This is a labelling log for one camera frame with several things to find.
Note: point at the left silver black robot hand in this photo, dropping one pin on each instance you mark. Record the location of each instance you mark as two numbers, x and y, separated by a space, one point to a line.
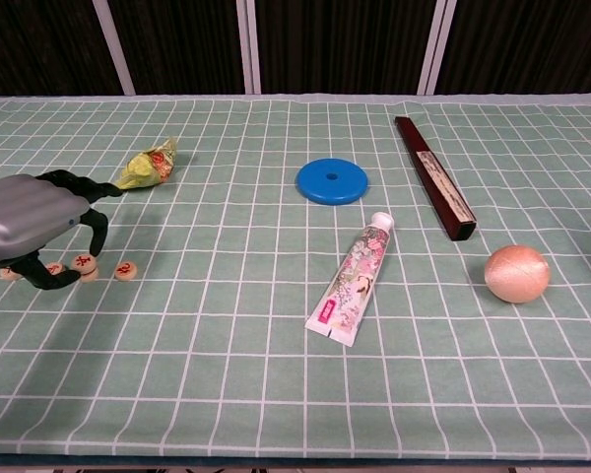
24 212

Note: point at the crumpled yellow snack wrapper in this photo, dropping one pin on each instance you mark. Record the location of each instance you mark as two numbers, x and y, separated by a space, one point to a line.
143 170

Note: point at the dark brown partition panel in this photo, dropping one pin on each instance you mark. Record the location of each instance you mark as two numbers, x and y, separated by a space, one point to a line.
177 44
39 44
345 44
532 44

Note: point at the green checked tablecloth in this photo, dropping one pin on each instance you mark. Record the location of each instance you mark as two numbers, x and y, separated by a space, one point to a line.
226 394

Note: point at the blue plastic disc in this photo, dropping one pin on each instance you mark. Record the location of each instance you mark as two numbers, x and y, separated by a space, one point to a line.
315 184

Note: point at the floral print cream tube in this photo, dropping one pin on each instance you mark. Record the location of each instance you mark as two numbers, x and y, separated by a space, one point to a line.
354 276

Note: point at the dark red long box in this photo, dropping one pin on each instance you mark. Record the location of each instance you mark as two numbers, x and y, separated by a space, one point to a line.
421 153

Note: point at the peach silky ball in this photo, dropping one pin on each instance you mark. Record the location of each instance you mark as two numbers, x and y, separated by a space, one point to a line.
517 273

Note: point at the white partition post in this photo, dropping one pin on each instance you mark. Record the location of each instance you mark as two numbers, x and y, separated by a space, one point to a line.
113 47
434 47
250 47

